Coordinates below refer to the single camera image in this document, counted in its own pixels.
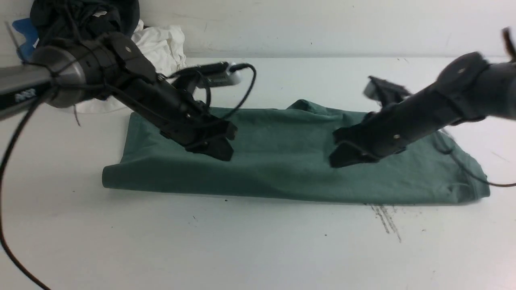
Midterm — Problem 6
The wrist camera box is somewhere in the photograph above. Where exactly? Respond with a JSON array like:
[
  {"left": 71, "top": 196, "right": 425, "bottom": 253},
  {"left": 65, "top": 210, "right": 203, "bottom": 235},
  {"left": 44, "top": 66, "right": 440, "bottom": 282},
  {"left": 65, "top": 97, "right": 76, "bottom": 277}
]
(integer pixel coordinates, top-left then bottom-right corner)
[
  {"left": 172, "top": 61, "right": 242, "bottom": 88},
  {"left": 363, "top": 76, "right": 411, "bottom": 107}
]

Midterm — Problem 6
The green long-sleeved shirt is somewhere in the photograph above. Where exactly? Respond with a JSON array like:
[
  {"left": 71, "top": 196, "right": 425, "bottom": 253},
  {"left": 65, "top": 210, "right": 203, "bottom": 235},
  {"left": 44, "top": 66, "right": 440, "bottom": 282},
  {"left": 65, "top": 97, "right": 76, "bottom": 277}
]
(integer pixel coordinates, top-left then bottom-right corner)
[{"left": 102, "top": 99, "right": 490, "bottom": 205}]

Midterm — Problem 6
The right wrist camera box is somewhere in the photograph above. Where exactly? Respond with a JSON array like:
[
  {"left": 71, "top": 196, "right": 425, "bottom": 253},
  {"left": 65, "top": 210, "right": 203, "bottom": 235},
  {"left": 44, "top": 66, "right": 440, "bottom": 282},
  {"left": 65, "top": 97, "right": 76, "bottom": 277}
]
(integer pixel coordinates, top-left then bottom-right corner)
[{"left": 363, "top": 76, "right": 411, "bottom": 107}]

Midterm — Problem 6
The black crumpled garment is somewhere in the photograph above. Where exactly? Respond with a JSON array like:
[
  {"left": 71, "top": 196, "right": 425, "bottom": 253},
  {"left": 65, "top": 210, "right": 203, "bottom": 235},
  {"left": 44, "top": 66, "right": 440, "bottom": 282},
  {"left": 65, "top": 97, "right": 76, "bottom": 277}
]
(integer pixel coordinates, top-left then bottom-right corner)
[{"left": 30, "top": 0, "right": 140, "bottom": 47}]

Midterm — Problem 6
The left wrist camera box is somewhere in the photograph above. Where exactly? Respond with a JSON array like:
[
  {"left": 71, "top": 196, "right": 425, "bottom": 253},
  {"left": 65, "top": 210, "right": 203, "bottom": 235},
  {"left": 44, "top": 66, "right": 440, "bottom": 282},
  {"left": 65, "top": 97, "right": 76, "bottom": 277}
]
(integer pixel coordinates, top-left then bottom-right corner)
[{"left": 172, "top": 61, "right": 242, "bottom": 88}]

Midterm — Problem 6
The blue crumpled garment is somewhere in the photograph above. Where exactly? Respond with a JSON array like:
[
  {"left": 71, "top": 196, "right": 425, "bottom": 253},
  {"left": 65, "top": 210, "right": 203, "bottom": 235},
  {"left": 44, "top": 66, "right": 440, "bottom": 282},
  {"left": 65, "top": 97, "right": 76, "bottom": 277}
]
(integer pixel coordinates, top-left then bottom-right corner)
[{"left": 12, "top": 18, "right": 39, "bottom": 60}]

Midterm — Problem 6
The white crumpled garment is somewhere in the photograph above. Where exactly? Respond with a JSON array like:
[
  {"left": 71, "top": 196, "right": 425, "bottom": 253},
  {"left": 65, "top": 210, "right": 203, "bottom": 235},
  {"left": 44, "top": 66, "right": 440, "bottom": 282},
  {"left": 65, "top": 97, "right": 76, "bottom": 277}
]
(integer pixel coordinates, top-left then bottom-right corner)
[{"left": 75, "top": 20, "right": 186, "bottom": 114}]

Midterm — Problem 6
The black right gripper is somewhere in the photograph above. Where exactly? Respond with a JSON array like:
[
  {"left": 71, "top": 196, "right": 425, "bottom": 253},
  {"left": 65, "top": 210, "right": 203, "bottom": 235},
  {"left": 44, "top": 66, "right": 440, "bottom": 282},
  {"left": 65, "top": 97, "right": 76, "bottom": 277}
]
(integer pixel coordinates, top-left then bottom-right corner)
[{"left": 329, "top": 87, "right": 460, "bottom": 168}]

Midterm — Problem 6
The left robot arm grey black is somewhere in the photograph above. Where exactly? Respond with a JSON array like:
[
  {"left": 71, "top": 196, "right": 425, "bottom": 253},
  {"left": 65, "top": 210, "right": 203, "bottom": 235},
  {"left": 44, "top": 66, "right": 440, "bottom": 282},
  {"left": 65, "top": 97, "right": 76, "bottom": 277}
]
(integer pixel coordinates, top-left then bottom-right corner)
[{"left": 0, "top": 33, "right": 237, "bottom": 161}]

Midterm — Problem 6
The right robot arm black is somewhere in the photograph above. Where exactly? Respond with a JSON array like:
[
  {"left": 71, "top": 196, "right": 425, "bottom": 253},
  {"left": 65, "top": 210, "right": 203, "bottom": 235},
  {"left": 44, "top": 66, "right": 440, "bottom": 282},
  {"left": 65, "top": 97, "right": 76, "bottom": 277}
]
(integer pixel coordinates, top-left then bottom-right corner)
[{"left": 329, "top": 27, "right": 516, "bottom": 168}]

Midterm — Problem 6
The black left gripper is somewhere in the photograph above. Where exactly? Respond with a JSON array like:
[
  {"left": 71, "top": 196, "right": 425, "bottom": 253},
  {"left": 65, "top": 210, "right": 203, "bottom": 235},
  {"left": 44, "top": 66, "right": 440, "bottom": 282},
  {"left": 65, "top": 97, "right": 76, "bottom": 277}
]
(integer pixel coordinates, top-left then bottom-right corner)
[{"left": 117, "top": 78, "right": 238, "bottom": 162}]

